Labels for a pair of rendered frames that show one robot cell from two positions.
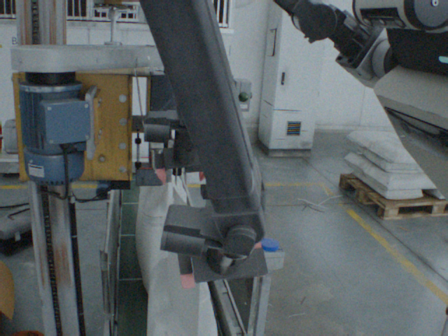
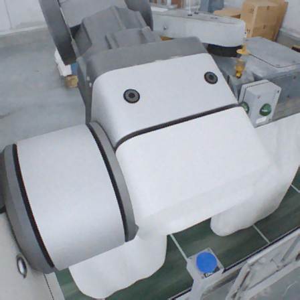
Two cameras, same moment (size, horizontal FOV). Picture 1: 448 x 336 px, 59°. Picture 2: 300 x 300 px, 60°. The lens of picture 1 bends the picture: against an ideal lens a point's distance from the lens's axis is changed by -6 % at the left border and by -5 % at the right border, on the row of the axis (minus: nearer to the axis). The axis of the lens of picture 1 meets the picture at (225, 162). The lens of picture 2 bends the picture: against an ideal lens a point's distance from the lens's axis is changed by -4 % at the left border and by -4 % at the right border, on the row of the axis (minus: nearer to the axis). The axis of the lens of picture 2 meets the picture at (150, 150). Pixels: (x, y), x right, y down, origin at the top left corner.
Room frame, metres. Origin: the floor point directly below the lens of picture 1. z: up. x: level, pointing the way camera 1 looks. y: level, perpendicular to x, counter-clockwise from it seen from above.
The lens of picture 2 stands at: (0.91, -0.47, 1.59)
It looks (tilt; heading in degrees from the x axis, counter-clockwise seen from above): 40 degrees down; 77
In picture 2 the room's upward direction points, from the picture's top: straight up
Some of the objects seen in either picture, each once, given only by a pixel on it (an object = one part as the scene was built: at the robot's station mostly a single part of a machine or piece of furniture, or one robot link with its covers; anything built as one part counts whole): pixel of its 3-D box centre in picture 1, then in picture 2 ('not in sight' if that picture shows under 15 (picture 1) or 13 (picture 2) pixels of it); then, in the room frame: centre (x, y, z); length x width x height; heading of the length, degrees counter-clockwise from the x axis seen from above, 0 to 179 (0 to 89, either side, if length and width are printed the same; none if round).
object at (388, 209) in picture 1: (411, 192); not in sight; (3.77, -1.86, 0.07); 1.20 x 0.82 x 0.14; 105
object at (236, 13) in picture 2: not in sight; (230, 23); (3.65, 4.42, 0.22); 0.60 x 0.40 x 0.45; 25
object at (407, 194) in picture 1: (386, 181); not in sight; (3.67, -1.53, 0.20); 0.66 x 0.44 x 0.12; 13
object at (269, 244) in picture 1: (269, 246); (205, 262); (1.15, -0.15, 0.84); 0.06 x 0.06 x 0.02
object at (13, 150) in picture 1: (15, 136); not in sight; (1.16, 0.64, 1.14); 0.11 x 0.06 x 0.11; 13
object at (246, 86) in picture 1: (239, 94); (256, 104); (1.26, -0.03, 1.29); 0.08 x 0.05 x 0.09; 13
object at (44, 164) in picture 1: (53, 131); not in sight; (0.98, 0.44, 1.21); 0.15 x 0.15 x 0.25
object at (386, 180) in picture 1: (404, 176); not in sight; (3.50, -1.63, 0.32); 0.66 x 0.43 x 0.15; 105
